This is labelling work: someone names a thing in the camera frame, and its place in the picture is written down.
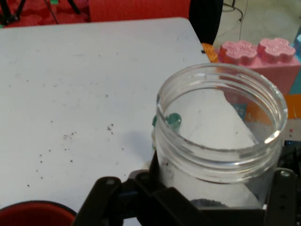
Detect black tripod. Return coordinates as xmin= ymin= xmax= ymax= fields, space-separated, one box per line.
xmin=0 ymin=0 xmax=82 ymax=26

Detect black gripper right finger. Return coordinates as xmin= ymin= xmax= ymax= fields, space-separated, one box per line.
xmin=263 ymin=168 xmax=301 ymax=226

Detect light blue foam block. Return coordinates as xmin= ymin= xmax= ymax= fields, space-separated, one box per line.
xmin=290 ymin=34 xmax=301 ymax=95

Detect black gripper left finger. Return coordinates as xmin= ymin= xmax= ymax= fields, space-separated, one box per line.
xmin=70 ymin=150 xmax=207 ymax=226

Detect red and green foam mats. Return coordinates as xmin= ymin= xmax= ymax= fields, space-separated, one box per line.
xmin=88 ymin=0 xmax=190 ymax=23

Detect pink foam block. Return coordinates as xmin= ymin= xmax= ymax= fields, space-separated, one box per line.
xmin=217 ymin=37 xmax=301 ymax=95

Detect clear plastic jar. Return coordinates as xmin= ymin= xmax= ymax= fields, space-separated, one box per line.
xmin=154 ymin=63 xmax=289 ymax=210

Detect green lidded spice bottle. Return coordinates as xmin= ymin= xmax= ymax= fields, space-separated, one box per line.
xmin=151 ymin=112 xmax=183 ymax=151

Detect red bowl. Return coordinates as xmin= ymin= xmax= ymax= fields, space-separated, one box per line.
xmin=0 ymin=200 xmax=78 ymax=226

